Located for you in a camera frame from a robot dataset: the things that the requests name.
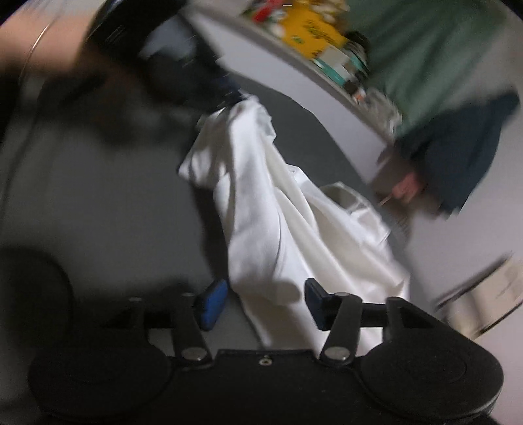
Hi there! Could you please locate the person's left forearm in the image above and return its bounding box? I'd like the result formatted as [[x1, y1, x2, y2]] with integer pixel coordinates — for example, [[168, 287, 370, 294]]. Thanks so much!
[[0, 16, 94, 82]]

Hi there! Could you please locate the pink hanging cloth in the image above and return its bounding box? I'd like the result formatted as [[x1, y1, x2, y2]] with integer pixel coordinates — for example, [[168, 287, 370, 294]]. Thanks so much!
[[378, 172, 428, 205]]

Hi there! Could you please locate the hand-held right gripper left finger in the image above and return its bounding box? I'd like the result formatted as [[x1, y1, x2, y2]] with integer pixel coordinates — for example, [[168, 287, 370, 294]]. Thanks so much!
[[123, 279, 229, 364]]

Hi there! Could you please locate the yellow cardboard box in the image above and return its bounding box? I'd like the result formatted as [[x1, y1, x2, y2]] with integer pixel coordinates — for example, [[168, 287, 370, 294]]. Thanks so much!
[[282, 8, 348, 58]]

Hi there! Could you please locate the cream and black chair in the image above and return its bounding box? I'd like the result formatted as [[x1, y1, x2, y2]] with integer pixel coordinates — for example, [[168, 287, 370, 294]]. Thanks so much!
[[437, 253, 523, 340]]

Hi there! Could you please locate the thin metal bracelet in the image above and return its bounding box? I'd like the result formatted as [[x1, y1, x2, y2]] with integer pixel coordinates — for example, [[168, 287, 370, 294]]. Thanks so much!
[[17, 21, 56, 82]]

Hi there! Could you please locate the white and teal box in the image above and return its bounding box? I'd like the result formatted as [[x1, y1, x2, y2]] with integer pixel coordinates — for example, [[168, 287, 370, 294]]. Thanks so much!
[[314, 45, 360, 86]]

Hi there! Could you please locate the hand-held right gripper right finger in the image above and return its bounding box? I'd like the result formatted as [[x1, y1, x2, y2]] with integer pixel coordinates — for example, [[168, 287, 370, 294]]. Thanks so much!
[[304, 278, 434, 366]]

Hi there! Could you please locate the red snack bag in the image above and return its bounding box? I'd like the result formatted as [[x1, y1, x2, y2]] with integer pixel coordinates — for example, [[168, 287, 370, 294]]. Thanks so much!
[[251, 0, 287, 25]]

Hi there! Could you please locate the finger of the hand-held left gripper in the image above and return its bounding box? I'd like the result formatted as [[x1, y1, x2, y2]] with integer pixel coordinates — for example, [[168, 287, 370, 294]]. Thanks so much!
[[216, 74, 250, 107]]

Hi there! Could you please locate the dark teal jacket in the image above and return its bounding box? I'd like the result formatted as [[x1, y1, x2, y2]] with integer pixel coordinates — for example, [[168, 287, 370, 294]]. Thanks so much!
[[394, 92, 521, 215]]

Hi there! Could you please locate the white long-sleeve shirt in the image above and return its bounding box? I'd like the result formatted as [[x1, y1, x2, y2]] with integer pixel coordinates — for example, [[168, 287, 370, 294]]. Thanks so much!
[[177, 95, 411, 352]]

